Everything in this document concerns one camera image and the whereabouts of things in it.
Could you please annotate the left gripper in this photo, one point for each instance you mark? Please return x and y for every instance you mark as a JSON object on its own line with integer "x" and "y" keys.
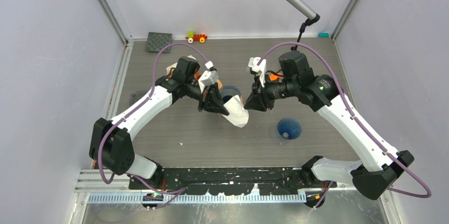
{"x": 213, "y": 101}

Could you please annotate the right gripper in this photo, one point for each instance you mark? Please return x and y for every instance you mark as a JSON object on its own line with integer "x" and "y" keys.
{"x": 258, "y": 100}

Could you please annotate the blue glass dripper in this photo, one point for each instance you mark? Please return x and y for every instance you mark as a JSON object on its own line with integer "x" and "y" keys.
{"x": 229, "y": 91}
{"x": 289, "y": 128}

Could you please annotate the white paper coffee filter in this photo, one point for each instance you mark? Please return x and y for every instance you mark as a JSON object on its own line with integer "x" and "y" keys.
{"x": 238, "y": 115}

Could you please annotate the orange coffee filter box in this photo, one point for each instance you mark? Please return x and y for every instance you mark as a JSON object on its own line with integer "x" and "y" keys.
{"x": 171, "y": 68}

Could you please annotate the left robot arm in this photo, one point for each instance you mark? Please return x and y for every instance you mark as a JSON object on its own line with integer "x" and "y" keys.
{"x": 111, "y": 142}

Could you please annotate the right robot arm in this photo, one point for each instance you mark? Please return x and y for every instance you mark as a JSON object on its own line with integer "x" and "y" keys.
{"x": 376, "y": 169}

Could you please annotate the dark smoky glass dripper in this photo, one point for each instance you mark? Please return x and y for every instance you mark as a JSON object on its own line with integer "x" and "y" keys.
{"x": 136, "y": 96}

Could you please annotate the orange plastic holder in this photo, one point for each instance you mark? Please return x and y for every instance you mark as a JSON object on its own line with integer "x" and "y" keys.
{"x": 274, "y": 76}

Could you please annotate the red toy car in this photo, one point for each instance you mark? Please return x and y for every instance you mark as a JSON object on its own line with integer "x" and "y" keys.
{"x": 193, "y": 37}

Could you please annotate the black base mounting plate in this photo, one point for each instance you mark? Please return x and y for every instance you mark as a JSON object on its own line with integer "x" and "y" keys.
{"x": 230, "y": 181}

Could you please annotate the grey building block baseplate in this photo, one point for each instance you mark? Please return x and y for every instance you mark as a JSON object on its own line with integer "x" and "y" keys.
{"x": 156, "y": 41}

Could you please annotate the teal small block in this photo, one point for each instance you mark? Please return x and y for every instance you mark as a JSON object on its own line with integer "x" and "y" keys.
{"x": 323, "y": 35}

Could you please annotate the wooden ring dripper stand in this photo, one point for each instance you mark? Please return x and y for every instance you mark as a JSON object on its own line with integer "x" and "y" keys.
{"x": 219, "y": 84}

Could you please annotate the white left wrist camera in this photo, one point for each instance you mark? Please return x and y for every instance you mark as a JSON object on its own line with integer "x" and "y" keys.
{"x": 209, "y": 76}

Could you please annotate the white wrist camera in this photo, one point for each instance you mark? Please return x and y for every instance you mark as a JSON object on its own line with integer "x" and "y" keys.
{"x": 257, "y": 66}
{"x": 209, "y": 76}

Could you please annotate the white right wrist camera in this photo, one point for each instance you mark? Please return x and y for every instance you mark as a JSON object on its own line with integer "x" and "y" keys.
{"x": 257, "y": 66}

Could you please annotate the aluminium frame rail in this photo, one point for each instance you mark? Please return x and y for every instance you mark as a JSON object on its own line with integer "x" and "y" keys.
{"x": 113, "y": 21}

